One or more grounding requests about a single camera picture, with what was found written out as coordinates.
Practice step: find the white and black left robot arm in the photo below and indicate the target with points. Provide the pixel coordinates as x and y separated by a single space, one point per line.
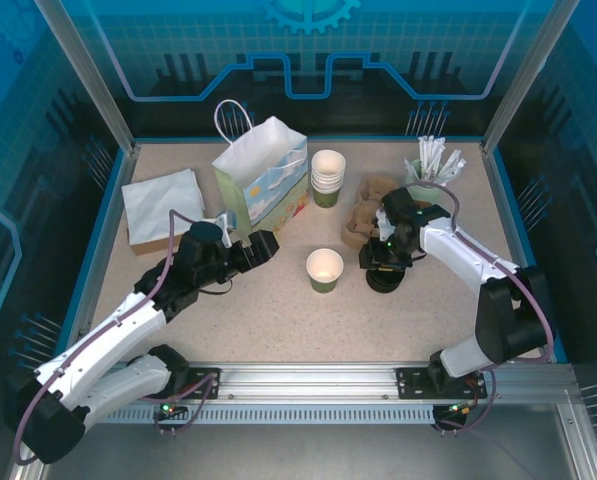
118 330

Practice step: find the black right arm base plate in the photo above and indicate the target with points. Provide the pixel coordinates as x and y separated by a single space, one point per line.
410 382

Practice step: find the stack of white napkins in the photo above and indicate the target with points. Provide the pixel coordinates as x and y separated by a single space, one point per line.
158 205

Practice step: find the aluminium frame post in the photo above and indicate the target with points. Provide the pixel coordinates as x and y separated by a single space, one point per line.
98 85
523 85

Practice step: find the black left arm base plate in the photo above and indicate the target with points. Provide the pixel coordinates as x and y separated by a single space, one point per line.
203 375

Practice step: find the single green paper cup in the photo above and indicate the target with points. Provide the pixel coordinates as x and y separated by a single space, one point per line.
324 270

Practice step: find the brown pulp cup carrier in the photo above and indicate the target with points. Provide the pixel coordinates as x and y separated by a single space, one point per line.
363 220

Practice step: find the stack of green paper cups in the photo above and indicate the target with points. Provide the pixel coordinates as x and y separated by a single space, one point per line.
327 175

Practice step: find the aluminium mounting rail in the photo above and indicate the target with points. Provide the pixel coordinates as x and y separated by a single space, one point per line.
303 380

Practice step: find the green jar straw holder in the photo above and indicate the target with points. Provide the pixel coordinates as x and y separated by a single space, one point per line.
435 195

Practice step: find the white wrapped straw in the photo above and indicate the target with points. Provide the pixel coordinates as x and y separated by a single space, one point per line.
438 152
423 155
450 165
430 152
457 171
412 168

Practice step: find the stack of black cup lids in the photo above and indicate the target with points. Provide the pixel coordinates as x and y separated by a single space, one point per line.
385 285

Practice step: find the printed paper gift bag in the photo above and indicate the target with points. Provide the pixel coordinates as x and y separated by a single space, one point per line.
258 150

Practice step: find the small circuit board with LED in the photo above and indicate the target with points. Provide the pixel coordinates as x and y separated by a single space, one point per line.
458 409
170 409

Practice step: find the aluminium base frame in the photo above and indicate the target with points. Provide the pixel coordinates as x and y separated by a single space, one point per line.
303 450

